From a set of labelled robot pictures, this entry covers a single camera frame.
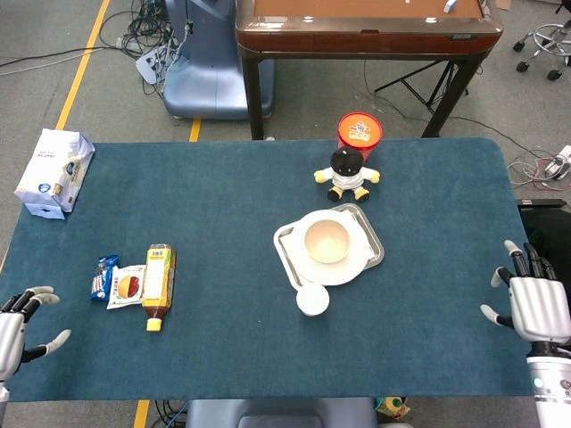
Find black case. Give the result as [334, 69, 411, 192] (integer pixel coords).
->
[517, 199, 571, 282]

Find brown mahjong table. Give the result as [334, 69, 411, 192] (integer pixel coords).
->
[235, 0, 505, 142]

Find beige bowl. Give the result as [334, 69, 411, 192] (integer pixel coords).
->
[303, 218, 352, 265]

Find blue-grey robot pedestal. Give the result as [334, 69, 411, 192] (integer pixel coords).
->
[162, 0, 276, 120]

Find black-headed plush doll white coat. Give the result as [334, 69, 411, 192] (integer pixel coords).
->
[313, 146, 382, 204]

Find yellow-green bottle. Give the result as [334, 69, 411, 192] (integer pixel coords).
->
[377, 395, 411, 423]

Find chrome office chair base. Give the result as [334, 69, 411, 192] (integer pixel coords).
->
[512, 20, 571, 82]

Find white snack bag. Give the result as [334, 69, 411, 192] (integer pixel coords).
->
[13, 128, 96, 221]

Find red lidded tub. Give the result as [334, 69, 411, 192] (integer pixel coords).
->
[336, 111, 384, 161]

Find grey robot body base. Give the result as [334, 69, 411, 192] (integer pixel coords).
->
[185, 397, 378, 428]

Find tangle of floor cables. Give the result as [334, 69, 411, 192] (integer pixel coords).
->
[100, 0, 188, 97]

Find hanging cable with connector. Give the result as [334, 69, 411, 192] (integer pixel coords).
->
[164, 17, 194, 90]

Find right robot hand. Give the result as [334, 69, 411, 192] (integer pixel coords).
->
[480, 239, 571, 358]

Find white power strip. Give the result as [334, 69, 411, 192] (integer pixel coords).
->
[544, 144, 571, 179]
[135, 46, 169, 84]

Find black tripod stand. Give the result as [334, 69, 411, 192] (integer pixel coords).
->
[373, 60, 469, 112]

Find blue snack packet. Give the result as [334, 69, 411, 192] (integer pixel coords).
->
[90, 253, 120, 302]

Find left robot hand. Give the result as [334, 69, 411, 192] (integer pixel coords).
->
[0, 286, 72, 384]

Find white paper cup green print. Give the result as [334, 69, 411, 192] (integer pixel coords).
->
[295, 283, 331, 317]

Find blue felt table cover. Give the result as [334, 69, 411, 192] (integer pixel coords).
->
[0, 136, 536, 402]

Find loose grey and red cables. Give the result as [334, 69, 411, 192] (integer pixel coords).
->
[506, 151, 564, 192]

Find tea bottle yellow cap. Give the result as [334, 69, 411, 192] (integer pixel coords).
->
[141, 243, 178, 333]

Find silver metal tray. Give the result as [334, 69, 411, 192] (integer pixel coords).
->
[277, 202, 385, 286]

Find white round plate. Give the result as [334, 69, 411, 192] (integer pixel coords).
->
[273, 209, 375, 287]

